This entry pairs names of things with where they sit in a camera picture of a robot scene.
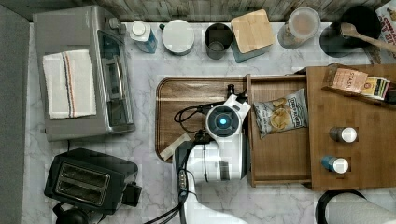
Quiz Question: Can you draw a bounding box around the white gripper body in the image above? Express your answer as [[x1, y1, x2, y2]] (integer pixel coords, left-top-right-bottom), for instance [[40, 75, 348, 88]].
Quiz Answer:
[[224, 84, 251, 119]]

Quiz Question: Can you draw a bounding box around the wooden drawer with black handle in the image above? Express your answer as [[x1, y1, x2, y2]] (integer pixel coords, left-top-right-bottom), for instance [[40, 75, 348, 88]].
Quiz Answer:
[[244, 74, 311, 187]]

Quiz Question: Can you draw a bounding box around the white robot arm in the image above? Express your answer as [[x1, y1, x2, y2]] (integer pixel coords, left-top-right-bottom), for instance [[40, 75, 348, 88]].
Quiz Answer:
[[173, 84, 250, 224]]

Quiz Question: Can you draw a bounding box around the wooden drawer cabinet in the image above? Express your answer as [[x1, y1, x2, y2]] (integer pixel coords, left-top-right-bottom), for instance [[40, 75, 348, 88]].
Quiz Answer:
[[306, 66, 396, 191]]

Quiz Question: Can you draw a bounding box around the chips bag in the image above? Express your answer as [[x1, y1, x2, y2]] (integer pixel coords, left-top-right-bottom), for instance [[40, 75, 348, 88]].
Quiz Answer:
[[253, 89, 308, 138]]

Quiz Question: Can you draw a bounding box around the wooden tray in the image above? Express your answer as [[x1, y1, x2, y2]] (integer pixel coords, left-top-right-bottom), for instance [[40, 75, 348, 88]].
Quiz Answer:
[[155, 77, 245, 163]]

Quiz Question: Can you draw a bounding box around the dark grey cup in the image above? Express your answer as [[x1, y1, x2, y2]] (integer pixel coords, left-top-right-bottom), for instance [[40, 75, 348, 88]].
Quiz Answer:
[[205, 23, 233, 60]]

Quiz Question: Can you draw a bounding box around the teal canister with wooden lid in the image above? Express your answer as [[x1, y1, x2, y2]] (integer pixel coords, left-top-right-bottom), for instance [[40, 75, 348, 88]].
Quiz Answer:
[[231, 9, 275, 63]]

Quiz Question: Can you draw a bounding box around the white lidded round container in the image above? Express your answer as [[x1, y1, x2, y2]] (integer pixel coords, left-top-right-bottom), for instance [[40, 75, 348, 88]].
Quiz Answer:
[[162, 20, 195, 56]]

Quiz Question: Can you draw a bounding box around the clear cereal jar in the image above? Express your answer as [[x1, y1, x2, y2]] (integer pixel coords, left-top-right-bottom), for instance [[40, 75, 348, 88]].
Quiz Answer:
[[277, 7, 320, 49]]

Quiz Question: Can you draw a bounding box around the wooden tea box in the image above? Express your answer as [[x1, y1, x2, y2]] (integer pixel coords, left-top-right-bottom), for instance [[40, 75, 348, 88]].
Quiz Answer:
[[322, 63, 395, 109]]

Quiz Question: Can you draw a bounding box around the grey shaker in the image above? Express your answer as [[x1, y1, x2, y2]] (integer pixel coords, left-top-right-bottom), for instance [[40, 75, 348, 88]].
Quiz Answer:
[[329, 127, 358, 143]]

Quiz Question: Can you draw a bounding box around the black utensil holder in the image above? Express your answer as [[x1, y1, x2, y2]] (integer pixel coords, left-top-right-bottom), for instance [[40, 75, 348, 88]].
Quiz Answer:
[[319, 6, 381, 58]]

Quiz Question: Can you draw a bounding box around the blue shaker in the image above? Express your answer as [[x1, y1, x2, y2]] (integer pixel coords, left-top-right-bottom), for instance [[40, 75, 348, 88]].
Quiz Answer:
[[321, 156, 349, 174]]

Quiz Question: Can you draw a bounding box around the wooden spoon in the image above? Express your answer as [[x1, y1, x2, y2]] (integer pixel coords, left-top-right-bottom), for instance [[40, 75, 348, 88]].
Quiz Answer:
[[341, 22, 396, 52]]

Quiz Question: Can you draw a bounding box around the black paper towel holder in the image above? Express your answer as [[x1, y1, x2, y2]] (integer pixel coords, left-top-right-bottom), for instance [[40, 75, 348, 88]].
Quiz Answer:
[[315, 189, 368, 224]]

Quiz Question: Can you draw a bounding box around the paper towel roll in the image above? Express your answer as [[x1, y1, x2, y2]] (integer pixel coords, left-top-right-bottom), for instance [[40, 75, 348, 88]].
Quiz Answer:
[[325, 200, 396, 224]]

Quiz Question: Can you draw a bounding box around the silver toaster oven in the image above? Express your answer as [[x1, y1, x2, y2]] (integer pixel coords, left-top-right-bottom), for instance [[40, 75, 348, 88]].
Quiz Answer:
[[33, 6, 134, 141]]

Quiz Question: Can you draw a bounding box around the black two-slot toaster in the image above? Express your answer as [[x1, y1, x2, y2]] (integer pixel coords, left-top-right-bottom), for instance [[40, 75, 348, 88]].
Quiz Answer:
[[44, 148, 142, 215]]

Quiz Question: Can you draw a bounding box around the red white cereal box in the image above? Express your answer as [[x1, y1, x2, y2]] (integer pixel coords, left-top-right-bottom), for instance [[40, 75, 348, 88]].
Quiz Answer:
[[363, 0, 396, 64]]

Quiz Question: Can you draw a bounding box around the white striped folded towel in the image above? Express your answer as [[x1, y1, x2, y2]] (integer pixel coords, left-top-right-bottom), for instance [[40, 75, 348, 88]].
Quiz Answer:
[[42, 49, 96, 119]]

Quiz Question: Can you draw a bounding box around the black pot lid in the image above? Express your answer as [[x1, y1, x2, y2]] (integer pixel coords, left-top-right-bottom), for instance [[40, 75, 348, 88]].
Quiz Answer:
[[52, 203, 106, 224]]

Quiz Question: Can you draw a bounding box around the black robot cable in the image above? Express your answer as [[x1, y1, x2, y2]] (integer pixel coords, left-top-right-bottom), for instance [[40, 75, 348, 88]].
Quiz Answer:
[[173, 101, 226, 135]]

